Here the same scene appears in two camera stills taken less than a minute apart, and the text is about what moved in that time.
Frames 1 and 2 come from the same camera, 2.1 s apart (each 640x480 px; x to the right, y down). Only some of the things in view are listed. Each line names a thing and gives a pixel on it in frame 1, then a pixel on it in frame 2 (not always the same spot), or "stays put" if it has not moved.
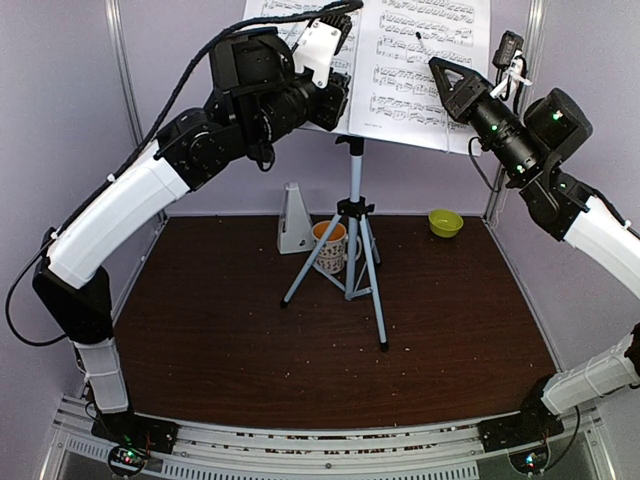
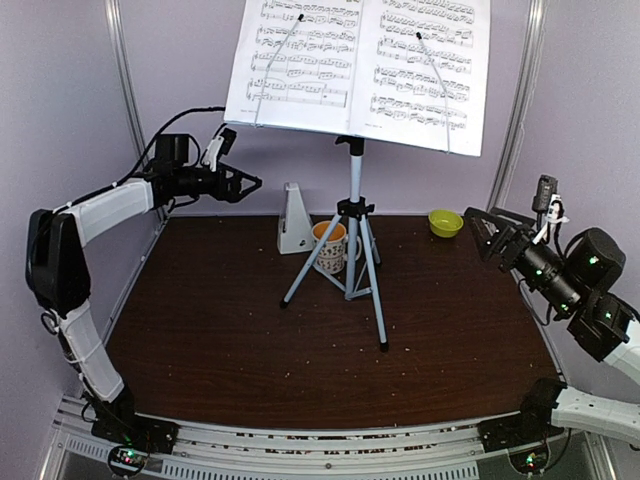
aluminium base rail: x=447 y=451 stays put
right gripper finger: x=452 y=80 → x=489 y=226
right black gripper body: x=467 y=110 → x=509 y=259
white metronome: x=295 y=234 stays put
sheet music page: x=396 y=94 stays put
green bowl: x=445 y=223 stays put
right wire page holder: x=418 y=36 stays put
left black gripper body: x=330 y=114 → x=217 y=191
